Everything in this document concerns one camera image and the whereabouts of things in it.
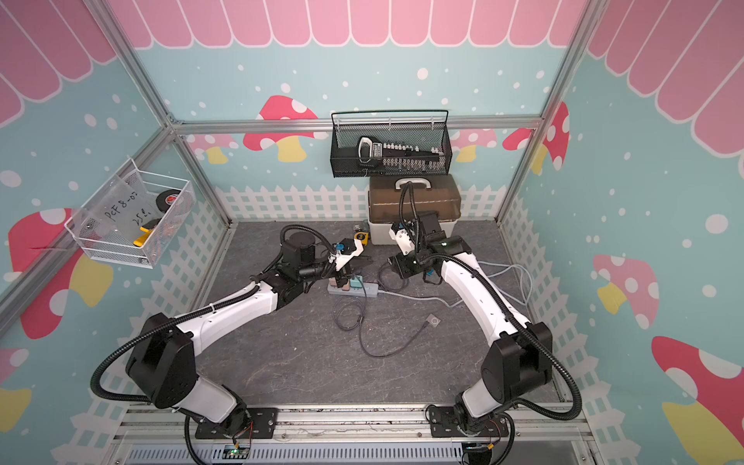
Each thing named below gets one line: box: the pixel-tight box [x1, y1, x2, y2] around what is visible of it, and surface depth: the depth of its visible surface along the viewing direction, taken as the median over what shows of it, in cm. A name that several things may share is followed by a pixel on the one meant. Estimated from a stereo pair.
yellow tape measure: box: [353, 231, 370, 247], surface depth 115 cm
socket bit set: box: [356, 135, 446, 172], surface depth 91 cm
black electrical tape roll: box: [155, 188, 182, 215], surface depth 81 cm
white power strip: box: [326, 281, 379, 298], surface depth 99 cm
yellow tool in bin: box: [132, 226, 154, 248], surface depth 64 cm
